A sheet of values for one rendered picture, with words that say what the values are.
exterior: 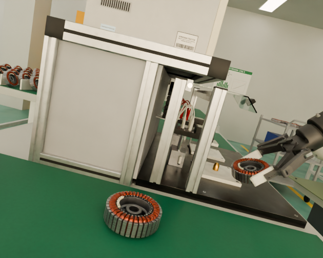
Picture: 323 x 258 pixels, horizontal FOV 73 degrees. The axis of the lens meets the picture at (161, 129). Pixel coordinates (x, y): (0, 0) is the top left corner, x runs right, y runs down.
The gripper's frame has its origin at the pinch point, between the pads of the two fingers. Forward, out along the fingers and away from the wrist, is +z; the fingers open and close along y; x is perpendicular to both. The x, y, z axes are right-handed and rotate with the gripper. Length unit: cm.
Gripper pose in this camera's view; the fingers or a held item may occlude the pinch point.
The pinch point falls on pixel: (251, 169)
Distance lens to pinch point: 73.4
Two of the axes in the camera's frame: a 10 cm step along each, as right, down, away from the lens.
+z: -8.1, 5.3, 2.3
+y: 0.7, -3.0, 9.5
